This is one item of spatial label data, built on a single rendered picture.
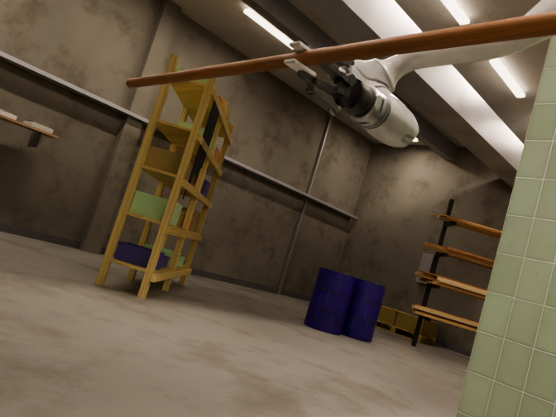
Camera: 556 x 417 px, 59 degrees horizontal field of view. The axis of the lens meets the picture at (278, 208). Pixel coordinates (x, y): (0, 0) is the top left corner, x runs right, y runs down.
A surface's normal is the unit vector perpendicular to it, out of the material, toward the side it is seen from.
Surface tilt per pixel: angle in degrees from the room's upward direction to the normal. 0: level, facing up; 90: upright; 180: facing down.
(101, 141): 90
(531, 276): 90
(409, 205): 90
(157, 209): 90
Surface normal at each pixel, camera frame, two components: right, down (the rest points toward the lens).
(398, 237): -0.67, -0.27
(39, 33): 0.69, 0.13
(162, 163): -0.06, -0.12
